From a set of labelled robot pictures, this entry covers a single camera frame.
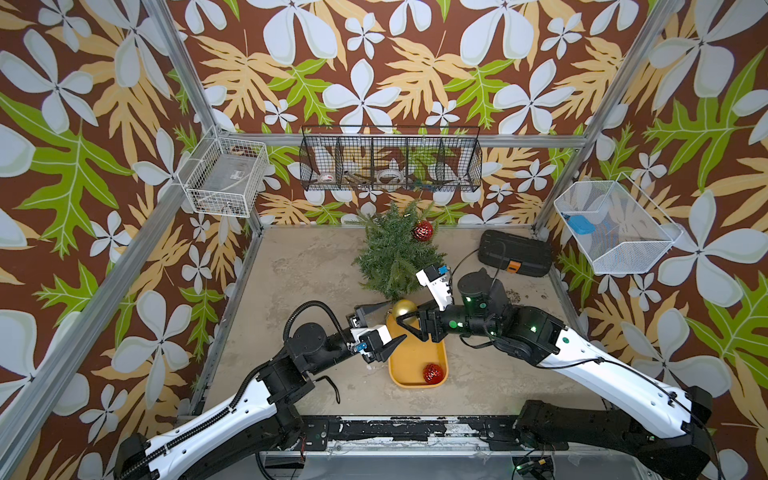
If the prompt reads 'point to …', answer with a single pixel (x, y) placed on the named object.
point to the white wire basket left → (225, 176)
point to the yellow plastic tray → (406, 366)
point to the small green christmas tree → (391, 256)
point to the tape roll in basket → (391, 176)
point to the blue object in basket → (581, 224)
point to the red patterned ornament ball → (423, 231)
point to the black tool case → (514, 253)
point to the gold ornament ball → (403, 307)
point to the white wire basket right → (631, 233)
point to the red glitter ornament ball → (433, 373)
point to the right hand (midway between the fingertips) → (401, 317)
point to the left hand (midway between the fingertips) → (394, 311)
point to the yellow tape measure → (337, 395)
